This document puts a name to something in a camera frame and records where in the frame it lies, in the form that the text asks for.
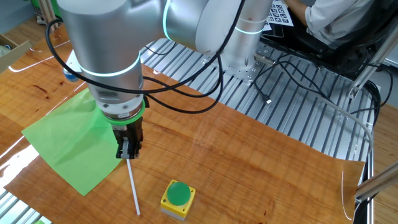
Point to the aluminium frame bar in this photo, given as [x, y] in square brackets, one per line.
[379, 182]

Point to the marker tag sheet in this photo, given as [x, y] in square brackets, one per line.
[280, 15]

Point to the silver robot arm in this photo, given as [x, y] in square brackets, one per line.
[109, 46]

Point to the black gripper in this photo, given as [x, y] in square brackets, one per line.
[130, 133]

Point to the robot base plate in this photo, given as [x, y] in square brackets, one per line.
[245, 74]

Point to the green flag white stick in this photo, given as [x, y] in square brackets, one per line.
[68, 143]

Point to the yellow box green push button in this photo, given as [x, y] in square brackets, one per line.
[178, 199]

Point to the wood grain table mat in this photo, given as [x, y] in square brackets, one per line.
[248, 171]

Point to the bare forearm of seated person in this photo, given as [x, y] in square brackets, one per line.
[297, 12]

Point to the aluminium frame post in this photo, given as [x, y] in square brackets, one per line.
[367, 71]

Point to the tan wooden pole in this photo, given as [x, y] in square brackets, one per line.
[49, 15]

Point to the pale plastic bag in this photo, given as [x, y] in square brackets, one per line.
[3, 51]

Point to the person in white shirt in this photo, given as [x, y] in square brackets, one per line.
[335, 18]

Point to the black office chair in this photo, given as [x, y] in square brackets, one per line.
[373, 37]

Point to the cardboard box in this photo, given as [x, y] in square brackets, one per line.
[12, 53]

